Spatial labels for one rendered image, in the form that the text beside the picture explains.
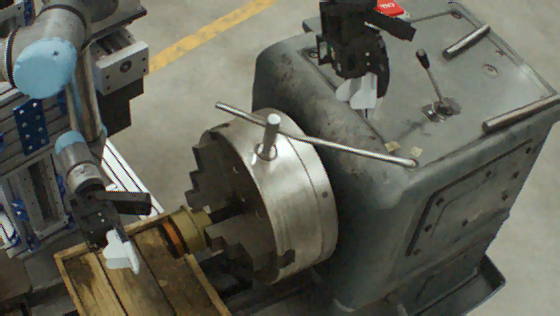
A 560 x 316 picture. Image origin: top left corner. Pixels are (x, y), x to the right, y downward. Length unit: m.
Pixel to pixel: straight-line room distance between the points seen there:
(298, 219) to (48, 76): 0.51
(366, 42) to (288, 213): 0.33
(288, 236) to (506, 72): 0.63
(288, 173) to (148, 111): 1.90
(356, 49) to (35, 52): 0.53
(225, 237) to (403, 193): 0.32
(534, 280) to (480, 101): 1.52
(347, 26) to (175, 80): 2.22
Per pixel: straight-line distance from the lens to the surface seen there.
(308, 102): 1.23
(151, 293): 1.37
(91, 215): 1.22
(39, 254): 2.29
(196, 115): 2.94
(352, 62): 0.96
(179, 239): 1.18
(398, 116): 1.22
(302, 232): 1.14
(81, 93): 1.34
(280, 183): 1.11
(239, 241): 1.16
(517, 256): 2.76
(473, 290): 1.91
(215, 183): 1.20
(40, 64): 1.09
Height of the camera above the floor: 2.07
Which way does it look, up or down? 48 degrees down
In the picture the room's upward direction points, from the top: 8 degrees clockwise
